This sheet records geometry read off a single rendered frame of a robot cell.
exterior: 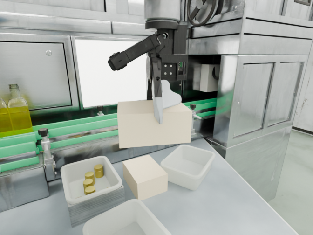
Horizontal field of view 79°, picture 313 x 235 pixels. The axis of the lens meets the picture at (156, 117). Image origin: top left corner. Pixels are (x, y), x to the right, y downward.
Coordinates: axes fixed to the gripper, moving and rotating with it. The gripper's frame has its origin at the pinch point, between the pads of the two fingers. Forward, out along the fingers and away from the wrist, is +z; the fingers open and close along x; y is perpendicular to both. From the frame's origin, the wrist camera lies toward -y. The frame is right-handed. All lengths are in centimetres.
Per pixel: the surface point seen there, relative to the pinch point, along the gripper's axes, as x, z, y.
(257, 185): 55, 75, 85
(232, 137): 43, 29, 52
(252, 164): 52, 54, 75
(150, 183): 12.3, 29.1, 1.4
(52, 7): 52, -32, -33
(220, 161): 30, 35, 38
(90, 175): 20.5, 29.0, -20.1
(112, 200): 8.1, 31.2, -11.5
